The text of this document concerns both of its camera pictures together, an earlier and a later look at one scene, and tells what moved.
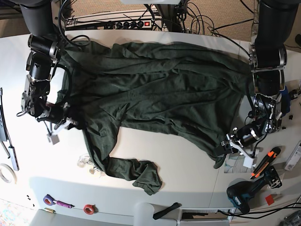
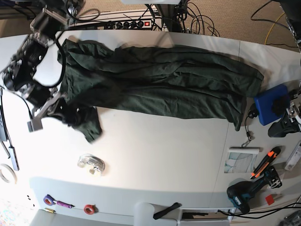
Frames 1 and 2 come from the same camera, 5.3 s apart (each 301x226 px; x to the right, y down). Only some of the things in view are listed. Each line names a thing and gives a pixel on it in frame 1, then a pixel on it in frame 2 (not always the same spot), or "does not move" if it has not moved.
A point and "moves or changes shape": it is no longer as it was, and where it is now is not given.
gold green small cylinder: (50, 210) does not move
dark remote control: (3, 133) does not move
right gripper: (241, 140) -> (288, 124)
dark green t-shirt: (190, 97) moves or changes shape
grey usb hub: (13, 157) does not move
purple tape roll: (48, 200) does not move
